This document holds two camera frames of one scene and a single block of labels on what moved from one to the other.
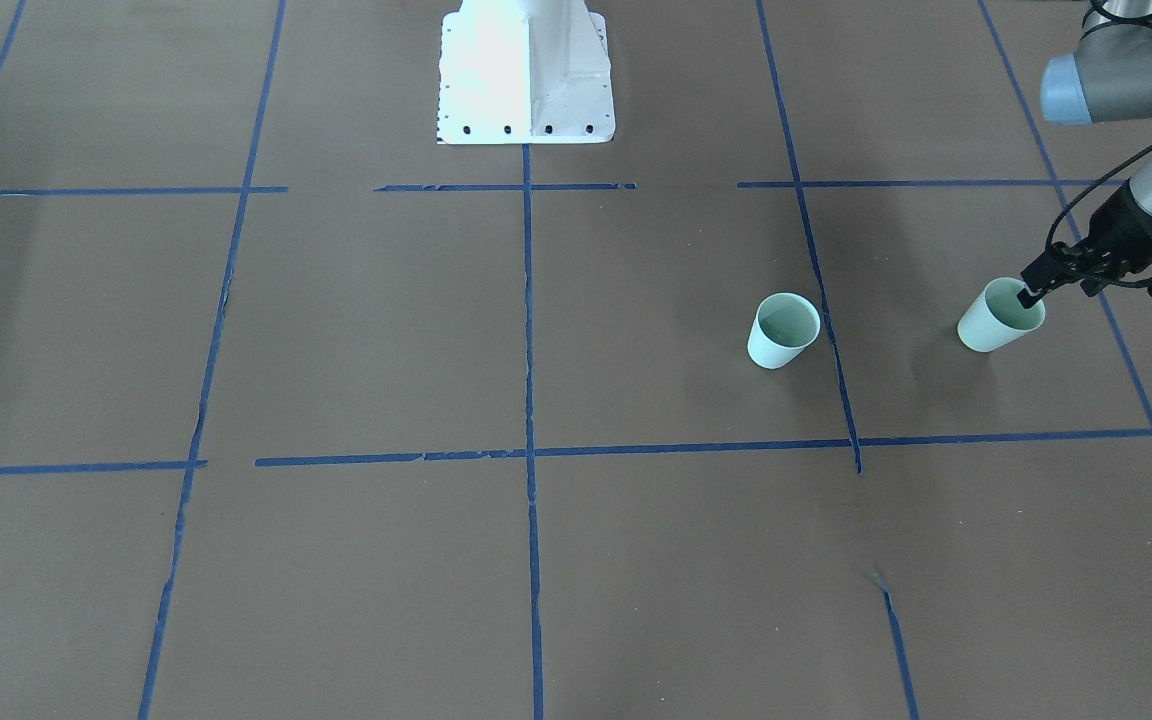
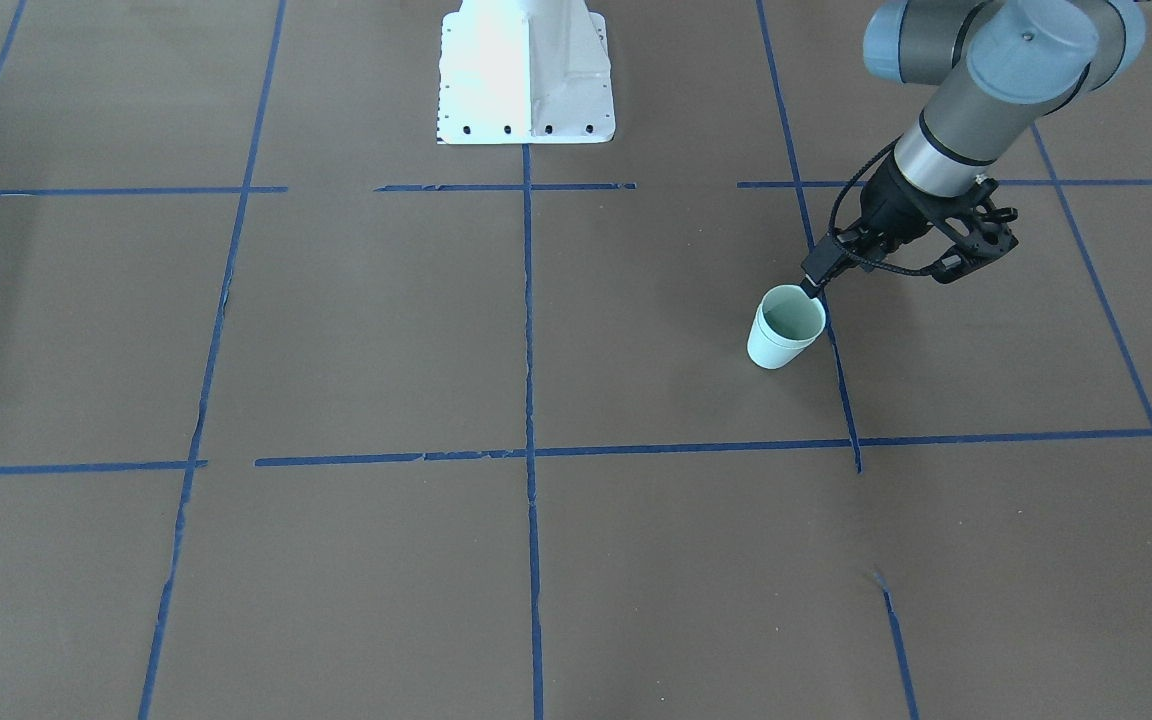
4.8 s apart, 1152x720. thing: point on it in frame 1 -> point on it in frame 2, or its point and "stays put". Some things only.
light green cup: [784, 325] stays put
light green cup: [996, 316] -> [788, 321]
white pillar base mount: [524, 72] stays put
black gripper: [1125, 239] -> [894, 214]
